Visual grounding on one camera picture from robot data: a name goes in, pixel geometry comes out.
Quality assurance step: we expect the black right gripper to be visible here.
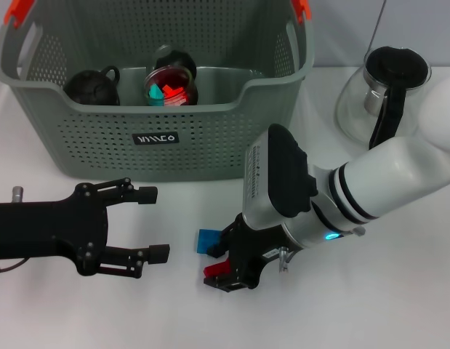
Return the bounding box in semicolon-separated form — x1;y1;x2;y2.
202;213;295;293

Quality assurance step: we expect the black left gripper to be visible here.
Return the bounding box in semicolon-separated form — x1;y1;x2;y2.
0;177;172;279

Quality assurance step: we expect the dark red long toy brick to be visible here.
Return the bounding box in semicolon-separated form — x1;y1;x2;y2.
204;260;232;278

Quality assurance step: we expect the blue square toy brick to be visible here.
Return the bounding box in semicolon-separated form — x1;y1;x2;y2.
196;228;222;254

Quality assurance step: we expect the teal square toy plate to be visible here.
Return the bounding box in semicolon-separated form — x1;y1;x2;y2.
148;84;166;107

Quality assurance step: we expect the grey-green perforated plastic storage bin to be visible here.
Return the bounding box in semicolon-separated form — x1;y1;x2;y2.
0;0;316;182

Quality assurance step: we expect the black clay teapot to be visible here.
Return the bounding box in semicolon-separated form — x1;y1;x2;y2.
63;65;121;106

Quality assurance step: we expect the right arm connector cable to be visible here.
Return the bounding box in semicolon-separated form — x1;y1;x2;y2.
277;245;295;273

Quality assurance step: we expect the arm connector cable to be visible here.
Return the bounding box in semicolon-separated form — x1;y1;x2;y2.
277;245;295;273
0;258;28;275

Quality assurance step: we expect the left arm connector cable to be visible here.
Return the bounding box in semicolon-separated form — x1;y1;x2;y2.
0;258;28;275

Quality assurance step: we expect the glass teapot with black handle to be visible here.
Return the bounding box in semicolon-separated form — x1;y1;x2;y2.
334;45;433;150

